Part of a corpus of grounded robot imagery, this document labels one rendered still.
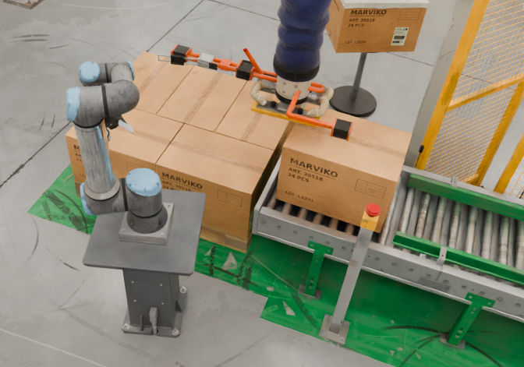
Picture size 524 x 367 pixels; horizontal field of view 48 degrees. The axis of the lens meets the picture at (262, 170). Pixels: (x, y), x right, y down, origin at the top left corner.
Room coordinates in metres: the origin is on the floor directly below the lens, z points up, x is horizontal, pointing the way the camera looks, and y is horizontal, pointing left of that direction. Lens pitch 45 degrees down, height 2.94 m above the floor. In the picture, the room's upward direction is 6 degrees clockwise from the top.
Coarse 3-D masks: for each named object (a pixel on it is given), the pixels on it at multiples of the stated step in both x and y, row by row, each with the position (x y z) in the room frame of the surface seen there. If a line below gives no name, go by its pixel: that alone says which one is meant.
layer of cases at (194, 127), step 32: (160, 64) 3.36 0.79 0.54; (160, 96) 3.01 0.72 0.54; (192, 96) 3.04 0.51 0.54; (224, 96) 3.08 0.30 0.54; (160, 128) 2.69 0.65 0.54; (192, 128) 2.73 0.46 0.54; (224, 128) 2.76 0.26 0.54; (256, 128) 2.79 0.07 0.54; (288, 128) 2.89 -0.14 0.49; (128, 160) 2.43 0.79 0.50; (160, 160) 2.41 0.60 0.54; (192, 160) 2.44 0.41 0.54; (224, 160) 2.47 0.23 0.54; (256, 160) 2.50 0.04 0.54; (224, 192) 2.27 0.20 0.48; (256, 192) 2.31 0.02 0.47; (224, 224) 2.26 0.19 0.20
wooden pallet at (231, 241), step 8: (80, 184) 2.52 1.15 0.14; (200, 232) 2.33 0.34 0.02; (208, 232) 2.34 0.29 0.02; (216, 232) 2.35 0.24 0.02; (224, 232) 2.26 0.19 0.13; (208, 240) 2.29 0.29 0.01; (216, 240) 2.28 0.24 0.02; (224, 240) 2.29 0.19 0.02; (232, 240) 2.25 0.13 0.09; (240, 240) 2.23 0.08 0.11; (248, 240) 2.24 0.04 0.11; (232, 248) 2.25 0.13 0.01; (240, 248) 2.23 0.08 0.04; (248, 248) 2.26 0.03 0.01
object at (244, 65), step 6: (240, 60) 2.47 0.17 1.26; (246, 60) 2.48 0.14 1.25; (240, 66) 2.43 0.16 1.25; (246, 66) 2.44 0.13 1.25; (252, 66) 2.44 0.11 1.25; (240, 72) 2.39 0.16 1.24; (246, 72) 2.38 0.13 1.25; (252, 72) 2.39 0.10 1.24; (240, 78) 2.39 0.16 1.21; (246, 78) 2.38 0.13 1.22; (252, 78) 2.40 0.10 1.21
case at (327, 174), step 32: (320, 128) 2.38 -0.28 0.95; (352, 128) 2.41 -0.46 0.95; (384, 128) 2.44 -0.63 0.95; (288, 160) 2.19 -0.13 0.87; (320, 160) 2.15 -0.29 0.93; (352, 160) 2.16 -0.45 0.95; (384, 160) 2.19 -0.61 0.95; (288, 192) 2.19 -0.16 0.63; (320, 192) 2.14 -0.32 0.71; (352, 192) 2.09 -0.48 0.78; (384, 192) 2.05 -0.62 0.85
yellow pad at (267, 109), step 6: (270, 102) 2.33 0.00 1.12; (276, 102) 2.34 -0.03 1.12; (252, 108) 2.27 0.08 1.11; (258, 108) 2.27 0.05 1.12; (264, 108) 2.27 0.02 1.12; (270, 108) 2.28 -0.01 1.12; (276, 108) 2.28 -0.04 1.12; (300, 108) 2.27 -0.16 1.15; (264, 114) 2.26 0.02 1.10; (270, 114) 2.25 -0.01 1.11; (276, 114) 2.25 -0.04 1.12; (282, 114) 2.25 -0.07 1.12; (300, 114) 2.25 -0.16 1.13; (288, 120) 2.23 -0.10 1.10; (294, 120) 2.22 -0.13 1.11; (312, 126) 2.20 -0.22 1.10
